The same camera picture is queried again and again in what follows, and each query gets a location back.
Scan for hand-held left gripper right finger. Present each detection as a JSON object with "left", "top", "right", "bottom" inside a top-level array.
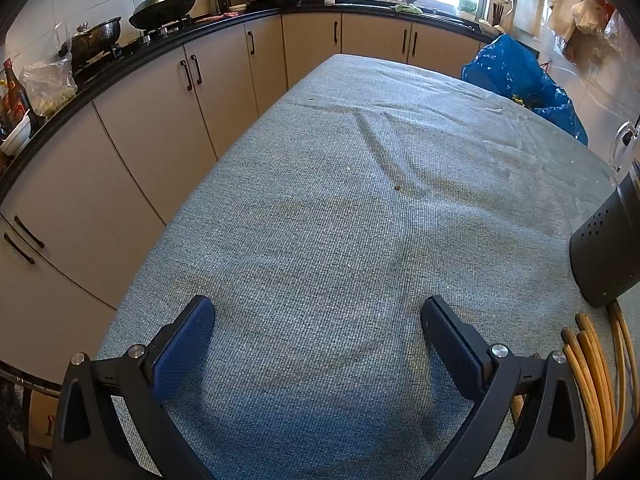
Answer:
[{"left": 420, "top": 295, "right": 588, "bottom": 480}]

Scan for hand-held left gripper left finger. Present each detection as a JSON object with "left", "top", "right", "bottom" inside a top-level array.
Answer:
[{"left": 52, "top": 295, "right": 221, "bottom": 480}]

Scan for pile of bamboo chopsticks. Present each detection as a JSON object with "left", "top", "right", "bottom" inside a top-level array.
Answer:
[{"left": 510, "top": 300, "right": 637, "bottom": 478}]

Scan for black perforated utensil holder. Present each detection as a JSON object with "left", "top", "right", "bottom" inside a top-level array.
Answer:
[{"left": 570, "top": 160, "right": 640, "bottom": 308}]

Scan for chrome metal tube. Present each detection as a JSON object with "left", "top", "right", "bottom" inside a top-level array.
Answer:
[{"left": 0, "top": 360, "right": 63, "bottom": 396}]

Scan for cardboard box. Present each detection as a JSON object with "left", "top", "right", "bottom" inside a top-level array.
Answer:
[{"left": 22, "top": 387, "right": 58, "bottom": 453}]

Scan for grey-green tablecloth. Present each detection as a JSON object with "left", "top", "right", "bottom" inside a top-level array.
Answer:
[{"left": 95, "top": 53, "right": 621, "bottom": 480}]

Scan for beige kitchen base cabinets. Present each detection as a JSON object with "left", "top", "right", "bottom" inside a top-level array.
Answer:
[{"left": 0, "top": 10, "right": 493, "bottom": 386}]

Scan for white bowl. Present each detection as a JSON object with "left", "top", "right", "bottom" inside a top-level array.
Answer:
[{"left": 0, "top": 110, "right": 33, "bottom": 157}]

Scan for blue plastic bag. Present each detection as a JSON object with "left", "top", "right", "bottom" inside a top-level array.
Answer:
[{"left": 461, "top": 34, "right": 589, "bottom": 147}]

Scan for clear glass jug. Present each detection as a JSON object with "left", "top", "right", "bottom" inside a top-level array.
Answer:
[{"left": 609, "top": 119, "right": 640, "bottom": 171}]

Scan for clear plastic bag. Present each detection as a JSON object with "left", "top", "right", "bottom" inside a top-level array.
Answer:
[{"left": 20, "top": 22, "right": 78, "bottom": 116}]

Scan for dark sauce bottle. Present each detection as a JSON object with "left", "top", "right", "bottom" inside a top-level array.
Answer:
[{"left": 2, "top": 59, "right": 38, "bottom": 128}]

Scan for gas stove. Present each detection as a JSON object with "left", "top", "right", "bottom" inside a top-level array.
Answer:
[{"left": 70, "top": 15, "right": 196, "bottom": 83}]

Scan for dark cooking pot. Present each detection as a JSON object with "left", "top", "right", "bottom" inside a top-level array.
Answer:
[{"left": 59, "top": 16, "right": 123, "bottom": 63}]

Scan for black wok with lid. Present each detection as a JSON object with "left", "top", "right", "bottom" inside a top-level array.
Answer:
[{"left": 128, "top": 0, "right": 230, "bottom": 31}]

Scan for white cutting board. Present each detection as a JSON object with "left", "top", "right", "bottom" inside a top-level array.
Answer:
[{"left": 512, "top": 0, "right": 543, "bottom": 38}]

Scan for hanging plastic bags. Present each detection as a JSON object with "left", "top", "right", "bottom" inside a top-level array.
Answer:
[{"left": 545, "top": 0, "right": 628, "bottom": 63}]

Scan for black kitchen countertop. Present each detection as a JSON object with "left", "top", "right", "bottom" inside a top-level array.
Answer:
[{"left": 0, "top": 2, "right": 501, "bottom": 201}]

